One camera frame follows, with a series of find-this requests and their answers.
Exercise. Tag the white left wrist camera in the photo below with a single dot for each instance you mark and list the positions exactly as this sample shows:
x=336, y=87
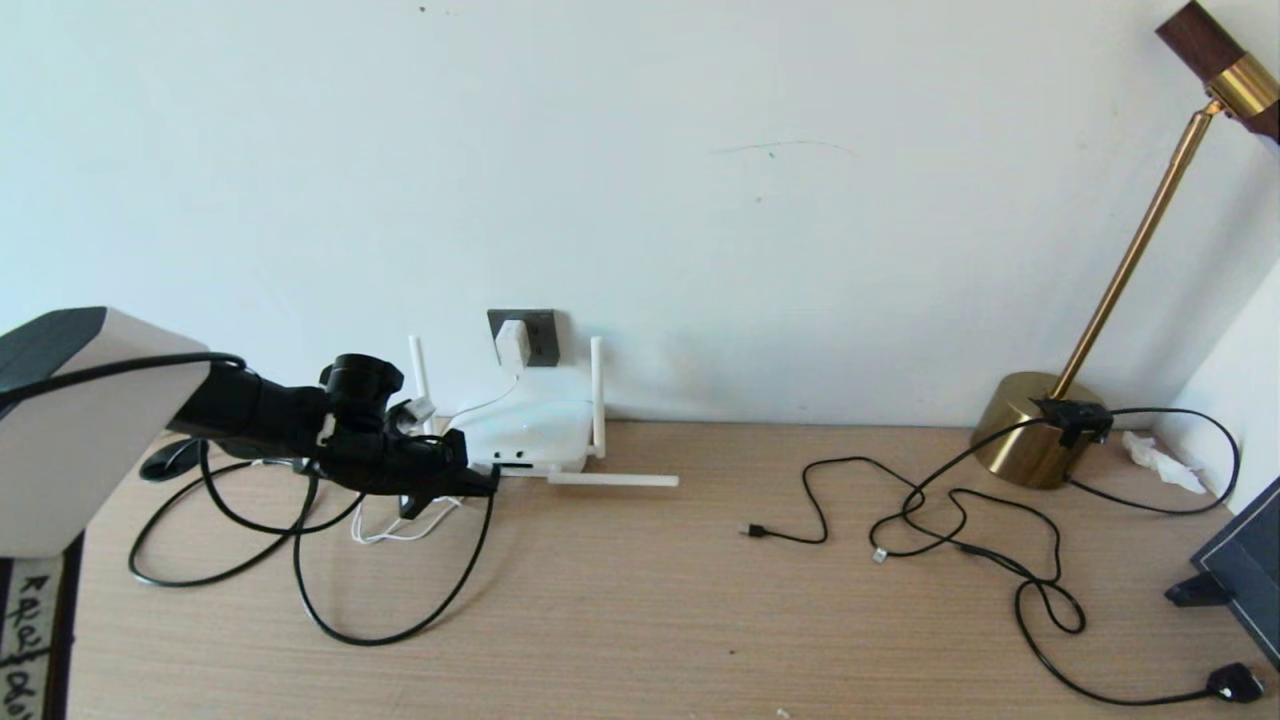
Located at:
x=418, y=410

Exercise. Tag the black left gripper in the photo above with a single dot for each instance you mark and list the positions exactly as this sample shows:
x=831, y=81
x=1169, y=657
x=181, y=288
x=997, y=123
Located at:
x=370, y=455

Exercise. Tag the white power adapter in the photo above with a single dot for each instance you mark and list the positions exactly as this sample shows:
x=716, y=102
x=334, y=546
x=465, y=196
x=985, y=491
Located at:
x=513, y=343

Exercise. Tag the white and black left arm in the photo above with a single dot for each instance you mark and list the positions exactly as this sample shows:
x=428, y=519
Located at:
x=80, y=440

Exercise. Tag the black clip on lamp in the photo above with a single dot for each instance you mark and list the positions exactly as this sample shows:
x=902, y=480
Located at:
x=1070, y=418

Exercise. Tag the white router with antennas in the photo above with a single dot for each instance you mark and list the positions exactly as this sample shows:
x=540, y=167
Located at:
x=540, y=430

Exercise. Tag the black clip stand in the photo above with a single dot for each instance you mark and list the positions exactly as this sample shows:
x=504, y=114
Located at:
x=1195, y=592

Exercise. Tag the gold desk lamp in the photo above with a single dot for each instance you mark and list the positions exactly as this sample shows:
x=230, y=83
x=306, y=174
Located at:
x=1020, y=440

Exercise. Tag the crumpled white tissue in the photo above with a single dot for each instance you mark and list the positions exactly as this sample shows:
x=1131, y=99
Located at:
x=1160, y=465

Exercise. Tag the grey wall socket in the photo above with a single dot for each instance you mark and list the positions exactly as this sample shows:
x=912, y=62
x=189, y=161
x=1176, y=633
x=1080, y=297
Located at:
x=545, y=345

